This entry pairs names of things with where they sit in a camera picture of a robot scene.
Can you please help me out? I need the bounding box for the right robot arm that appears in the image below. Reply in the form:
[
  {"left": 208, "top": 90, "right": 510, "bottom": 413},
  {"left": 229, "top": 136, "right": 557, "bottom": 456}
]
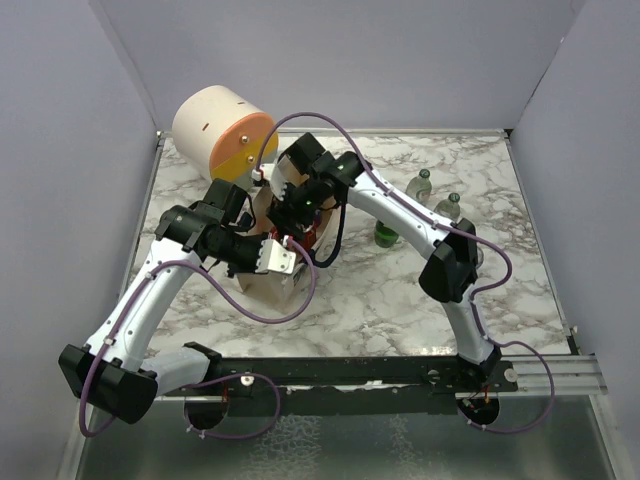
[{"left": 252, "top": 133, "right": 500, "bottom": 391}]

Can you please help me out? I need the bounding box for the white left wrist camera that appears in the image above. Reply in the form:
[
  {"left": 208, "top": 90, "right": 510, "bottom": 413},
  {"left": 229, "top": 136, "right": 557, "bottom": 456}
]
[{"left": 255, "top": 239, "right": 296, "bottom": 275}]

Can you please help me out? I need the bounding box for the white round drawer box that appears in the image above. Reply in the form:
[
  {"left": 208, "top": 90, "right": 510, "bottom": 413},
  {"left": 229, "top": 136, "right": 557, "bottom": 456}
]
[{"left": 171, "top": 85, "right": 279, "bottom": 190}]

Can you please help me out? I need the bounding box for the clear chang bottle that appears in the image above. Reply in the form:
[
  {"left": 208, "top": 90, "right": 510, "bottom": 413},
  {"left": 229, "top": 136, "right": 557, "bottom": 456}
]
[
  {"left": 405, "top": 168, "right": 432, "bottom": 205},
  {"left": 434, "top": 192, "right": 461, "bottom": 222}
]

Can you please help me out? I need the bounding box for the beige canvas tote bag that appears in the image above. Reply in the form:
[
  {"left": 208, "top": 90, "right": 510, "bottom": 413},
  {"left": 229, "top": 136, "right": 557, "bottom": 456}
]
[{"left": 236, "top": 186, "right": 341, "bottom": 313}]

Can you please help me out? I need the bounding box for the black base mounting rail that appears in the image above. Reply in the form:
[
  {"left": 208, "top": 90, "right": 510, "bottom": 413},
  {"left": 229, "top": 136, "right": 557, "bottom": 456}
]
[{"left": 167, "top": 356, "right": 518, "bottom": 417}]

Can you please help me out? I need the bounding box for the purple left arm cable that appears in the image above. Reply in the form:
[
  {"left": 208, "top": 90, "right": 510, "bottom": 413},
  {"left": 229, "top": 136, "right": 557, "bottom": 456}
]
[{"left": 79, "top": 238, "right": 321, "bottom": 441}]

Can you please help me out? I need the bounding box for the green Perrier bottle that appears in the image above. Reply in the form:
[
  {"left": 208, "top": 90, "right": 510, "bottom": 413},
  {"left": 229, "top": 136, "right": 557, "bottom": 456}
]
[{"left": 374, "top": 221, "right": 399, "bottom": 248}]

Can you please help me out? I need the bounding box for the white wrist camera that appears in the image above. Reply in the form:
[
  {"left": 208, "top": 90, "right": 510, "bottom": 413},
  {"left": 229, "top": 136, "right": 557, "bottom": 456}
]
[
  {"left": 251, "top": 160, "right": 298, "bottom": 201},
  {"left": 255, "top": 239, "right": 296, "bottom": 275}
]

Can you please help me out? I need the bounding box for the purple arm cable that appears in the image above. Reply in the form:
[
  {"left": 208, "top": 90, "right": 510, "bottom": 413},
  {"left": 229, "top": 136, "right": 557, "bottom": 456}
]
[
  {"left": 254, "top": 112, "right": 555, "bottom": 435},
  {"left": 79, "top": 238, "right": 321, "bottom": 441}
]

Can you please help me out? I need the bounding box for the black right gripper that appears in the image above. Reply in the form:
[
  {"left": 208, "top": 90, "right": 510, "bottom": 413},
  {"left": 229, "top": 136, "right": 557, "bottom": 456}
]
[{"left": 264, "top": 177, "right": 324, "bottom": 244}]

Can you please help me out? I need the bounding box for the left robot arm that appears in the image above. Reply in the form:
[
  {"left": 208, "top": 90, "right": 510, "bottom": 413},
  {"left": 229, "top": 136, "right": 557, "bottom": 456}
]
[{"left": 58, "top": 179, "right": 263, "bottom": 424}]

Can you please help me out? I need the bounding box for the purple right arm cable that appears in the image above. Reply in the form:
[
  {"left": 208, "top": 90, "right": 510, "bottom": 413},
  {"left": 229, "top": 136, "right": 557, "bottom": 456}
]
[{"left": 254, "top": 112, "right": 555, "bottom": 435}]

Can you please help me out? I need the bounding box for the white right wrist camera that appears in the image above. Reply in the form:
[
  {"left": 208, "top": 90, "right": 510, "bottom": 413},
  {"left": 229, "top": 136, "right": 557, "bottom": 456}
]
[{"left": 251, "top": 160, "right": 298, "bottom": 201}]

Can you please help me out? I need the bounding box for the red cola can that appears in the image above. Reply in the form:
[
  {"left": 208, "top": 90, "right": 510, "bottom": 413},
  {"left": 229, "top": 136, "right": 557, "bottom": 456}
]
[{"left": 299, "top": 224, "right": 321, "bottom": 251}]

